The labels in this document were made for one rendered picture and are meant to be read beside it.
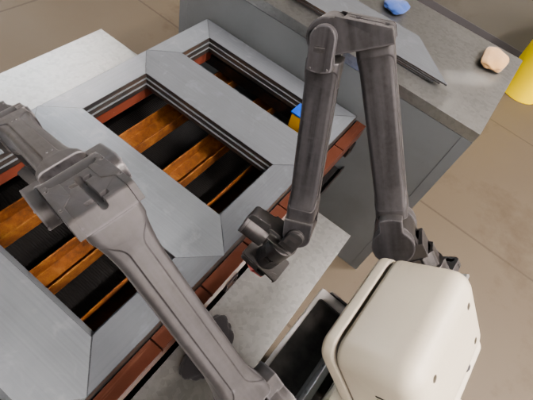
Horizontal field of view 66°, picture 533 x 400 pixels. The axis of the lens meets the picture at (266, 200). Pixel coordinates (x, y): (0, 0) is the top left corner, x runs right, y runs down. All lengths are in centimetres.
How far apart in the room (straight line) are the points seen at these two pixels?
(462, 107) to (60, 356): 138
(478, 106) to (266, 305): 99
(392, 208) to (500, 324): 188
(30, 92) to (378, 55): 128
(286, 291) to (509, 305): 163
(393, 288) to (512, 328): 201
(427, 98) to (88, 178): 123
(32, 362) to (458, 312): 84
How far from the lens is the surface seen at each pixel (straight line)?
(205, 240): 112
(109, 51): 182
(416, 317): 59
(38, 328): 107
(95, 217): 43
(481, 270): 267
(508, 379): 248
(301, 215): 80
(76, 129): 137
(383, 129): 71
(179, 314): 48
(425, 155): 161
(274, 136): 140
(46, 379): 103
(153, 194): 120
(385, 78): 68
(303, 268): 135
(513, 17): 444
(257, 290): 129
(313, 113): 71
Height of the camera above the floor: 185
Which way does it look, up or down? 54 degrees down
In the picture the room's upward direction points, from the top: 21 degrees clockwise
